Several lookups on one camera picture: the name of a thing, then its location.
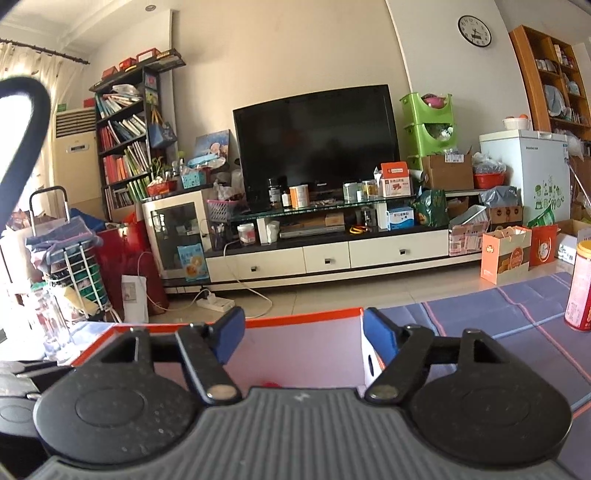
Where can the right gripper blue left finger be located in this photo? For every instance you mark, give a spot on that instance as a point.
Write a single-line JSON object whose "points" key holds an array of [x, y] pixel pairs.
{"points": [[205, 350]]}

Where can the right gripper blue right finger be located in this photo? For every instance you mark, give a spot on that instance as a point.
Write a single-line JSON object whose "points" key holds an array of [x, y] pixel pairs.
{"points": [[404, 351]]}

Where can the red tomato fruit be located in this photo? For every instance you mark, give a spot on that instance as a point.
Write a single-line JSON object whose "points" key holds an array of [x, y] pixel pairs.
{"points": [[273, 385]]}

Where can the white power strip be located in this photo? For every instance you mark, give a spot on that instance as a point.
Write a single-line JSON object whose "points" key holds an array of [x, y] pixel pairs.
{"points": [[216, 304]]}

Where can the orange cardboard box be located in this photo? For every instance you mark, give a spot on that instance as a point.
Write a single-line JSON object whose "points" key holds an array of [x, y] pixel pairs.
{"points": [[311, 351]]}

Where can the white TV cabinet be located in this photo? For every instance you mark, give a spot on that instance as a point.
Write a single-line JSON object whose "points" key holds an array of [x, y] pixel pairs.
{"points": [[329, 242]]}

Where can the blue plaid tablecloth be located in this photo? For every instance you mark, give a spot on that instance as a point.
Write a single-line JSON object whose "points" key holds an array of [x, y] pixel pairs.
{"points": [[507, 397]]}

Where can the red paper bag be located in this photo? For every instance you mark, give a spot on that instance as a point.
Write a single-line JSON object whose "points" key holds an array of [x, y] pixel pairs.
{"points": [[126, 251]]}

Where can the white glass door cabinet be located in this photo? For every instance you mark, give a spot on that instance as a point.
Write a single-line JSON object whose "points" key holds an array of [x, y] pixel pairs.
{"points": [[178, 232]]}

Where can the shopping trolley with clothes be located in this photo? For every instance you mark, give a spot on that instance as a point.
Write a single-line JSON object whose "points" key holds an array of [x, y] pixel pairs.
{"points": [[66, 254]]}

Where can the orange gift bag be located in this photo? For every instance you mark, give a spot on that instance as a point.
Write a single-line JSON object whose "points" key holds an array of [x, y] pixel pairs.
{"points": [[506, 255]]}

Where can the red canister yellow lid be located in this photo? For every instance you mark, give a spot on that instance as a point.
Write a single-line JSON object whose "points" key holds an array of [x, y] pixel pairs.
{"points": [[577, 313]]}

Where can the brown cardboard box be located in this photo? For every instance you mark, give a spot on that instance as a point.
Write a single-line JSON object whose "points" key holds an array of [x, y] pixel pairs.
{"points": [[449, 172]]}

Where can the black flat screen television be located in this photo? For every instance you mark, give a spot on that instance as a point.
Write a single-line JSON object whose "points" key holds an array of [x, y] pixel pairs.
{"points": [[322, 139]]}

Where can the white chest freezer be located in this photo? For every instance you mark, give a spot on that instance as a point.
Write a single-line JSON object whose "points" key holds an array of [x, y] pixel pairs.
{"points": [[536, 164]]}

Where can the green stacking bins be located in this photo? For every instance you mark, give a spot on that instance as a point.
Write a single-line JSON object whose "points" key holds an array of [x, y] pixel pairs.
{"points": [[429, 125]]}

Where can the white floor air conditioner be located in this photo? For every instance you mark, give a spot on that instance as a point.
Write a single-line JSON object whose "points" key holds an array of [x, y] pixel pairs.
{"points": [[76, 166]]}

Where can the dark bookshelf with books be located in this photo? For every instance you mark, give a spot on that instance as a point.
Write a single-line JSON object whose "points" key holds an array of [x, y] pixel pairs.
{"points": [[128, 109]]}

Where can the wooden shelf unit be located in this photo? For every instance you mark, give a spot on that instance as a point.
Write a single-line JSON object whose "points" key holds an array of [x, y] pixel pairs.
{"points": [[553, 82]]}

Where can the round wall clock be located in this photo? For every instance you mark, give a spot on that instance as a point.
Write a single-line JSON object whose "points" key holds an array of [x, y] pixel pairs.
{"points": [[475, 31]]}

